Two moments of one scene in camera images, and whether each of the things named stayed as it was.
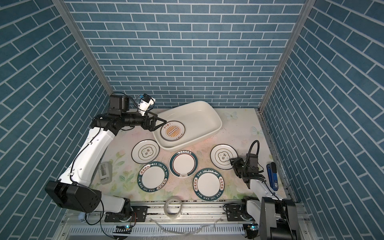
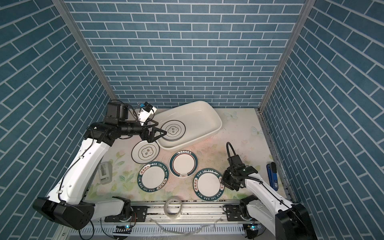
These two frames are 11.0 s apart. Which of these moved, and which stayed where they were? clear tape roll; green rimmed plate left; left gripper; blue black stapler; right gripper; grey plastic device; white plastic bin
Moved: right gripper; left gripper
Stayed: blue black stapler; green rimmed plate left; white plastic bin; grey plastic device; clear tape roll
